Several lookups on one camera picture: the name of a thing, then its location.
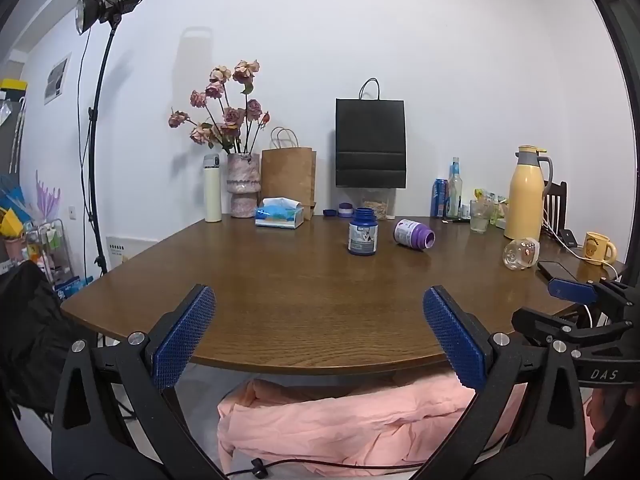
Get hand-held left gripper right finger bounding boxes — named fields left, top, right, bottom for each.
left=414, top=284, right=594, bottom=480

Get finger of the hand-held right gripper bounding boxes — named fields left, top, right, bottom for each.
left=511, top=307, right=637, bottom=357
left=547, top=277, right=640, bottom=319

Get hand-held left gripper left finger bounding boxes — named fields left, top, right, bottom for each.
left=50, top=284, right=227, bottom=480

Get person's right hand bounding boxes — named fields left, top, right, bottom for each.
left=586, top=387, right=640, bottom=453

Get black phone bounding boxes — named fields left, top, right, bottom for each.
left=536, top=259, right=582, bottom=284

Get yellow cartoon mug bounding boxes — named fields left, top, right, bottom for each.
left=582, top=231, right=618, bottom=266

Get clear glass jar on side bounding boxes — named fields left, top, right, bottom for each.
left=501, top=237, right=541, bottom=271

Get dark wooden chair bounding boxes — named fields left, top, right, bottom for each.
left=542, top=181, right=569, bottom=242

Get yellow thermos jug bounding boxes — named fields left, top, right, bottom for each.
left=503, top=145, right=554, bottom=241

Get clear drinking glass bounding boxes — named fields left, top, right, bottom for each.
left=469, top=200, right=491, bottom=234

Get colourful snack packets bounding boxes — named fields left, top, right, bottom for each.
left=473, top=187, right=509, bottom=226

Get purple plastic bottle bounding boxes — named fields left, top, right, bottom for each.
left=393, top=218, right=436, bottom=251

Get pink cloth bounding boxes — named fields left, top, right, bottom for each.
left=216, top=369, right=532, bottom=477

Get dark blue plastic bottle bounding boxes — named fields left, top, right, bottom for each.
left=347, top=207, right=379, bottom=257

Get blue drink can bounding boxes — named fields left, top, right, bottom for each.
left=430, top=178, right=450, bottom=219

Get clear glass bottle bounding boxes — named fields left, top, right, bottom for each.
left=447, top=157, right=464, bottom=219

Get white thermos bottle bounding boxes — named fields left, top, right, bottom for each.
left=203, top=154, right=223, bottom=223

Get dark cloth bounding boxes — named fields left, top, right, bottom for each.
left=0, top=260, right=103, bottom=423

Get blue tissue box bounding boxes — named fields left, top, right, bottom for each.
left=254, top=197, right=305, bottom=230

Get clear food container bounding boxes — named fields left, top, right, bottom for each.
left=357, top=188, right=396, bottom=220

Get pink marbled vase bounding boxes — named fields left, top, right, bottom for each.
left=226, top=153, right=261, bottom=219

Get brown paper bag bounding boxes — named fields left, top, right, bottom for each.
left=260, top=127, right=317, bottom=220

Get purple paper decoration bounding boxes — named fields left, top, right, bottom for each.
left=32, top=170, right=62, bottom=222

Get black paper bag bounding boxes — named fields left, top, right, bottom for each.
left=334, top=78, right=407, bottom=190

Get dried pink flowers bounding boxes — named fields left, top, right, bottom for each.
left=168, top=59, right=271, bottom=156

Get black studio light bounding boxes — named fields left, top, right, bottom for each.
left=75, top=0, right=146, bottom=36

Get white cable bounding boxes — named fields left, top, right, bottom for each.
left=540, top=220, right=620, bottom=277

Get white wall panel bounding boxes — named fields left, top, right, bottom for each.
left=105, top=235, right=157, bottom=274

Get black cable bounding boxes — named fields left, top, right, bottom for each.
left=224, top=432, right=512, bottom=479

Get metal wire rack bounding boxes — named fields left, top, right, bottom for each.
left=22, top=218, right=77, bottom=287

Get dark door frame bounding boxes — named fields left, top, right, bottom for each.
left=587, top=0, right=640, bottom=128

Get wall poster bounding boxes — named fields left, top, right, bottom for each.
left=44, top=52, right=72, bottom=106

